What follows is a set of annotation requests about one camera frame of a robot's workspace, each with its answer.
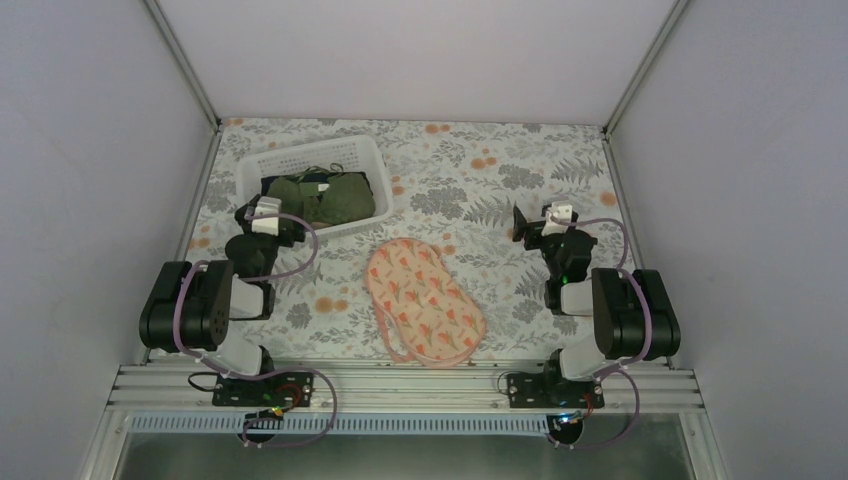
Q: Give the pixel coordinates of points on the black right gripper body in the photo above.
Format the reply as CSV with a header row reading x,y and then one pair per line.
x,y
534,230

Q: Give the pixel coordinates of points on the white plastic laundry basket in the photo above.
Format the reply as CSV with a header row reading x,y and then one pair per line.
x,y
358,153

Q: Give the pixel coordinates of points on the pink floral mesh laundry bag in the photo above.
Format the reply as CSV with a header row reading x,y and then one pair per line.
x,y
422,313

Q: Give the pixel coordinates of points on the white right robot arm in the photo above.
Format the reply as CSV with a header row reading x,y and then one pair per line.
x,y
633,317

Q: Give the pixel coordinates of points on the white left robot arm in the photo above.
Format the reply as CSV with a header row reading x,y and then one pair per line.
x,y
191,305

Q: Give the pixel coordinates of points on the navy blue bra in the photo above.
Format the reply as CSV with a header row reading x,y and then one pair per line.
x,y
351,179

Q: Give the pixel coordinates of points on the floral patterned tablecloth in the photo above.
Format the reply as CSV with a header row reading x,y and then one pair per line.
x,y
454,186

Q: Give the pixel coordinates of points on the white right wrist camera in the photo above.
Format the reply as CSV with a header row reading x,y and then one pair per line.
x,y
557,218

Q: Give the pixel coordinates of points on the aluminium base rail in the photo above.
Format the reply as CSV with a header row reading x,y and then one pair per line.
x,y
363,386

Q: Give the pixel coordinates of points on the white slotted cable duct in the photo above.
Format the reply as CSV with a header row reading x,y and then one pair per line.
x,y
345,423

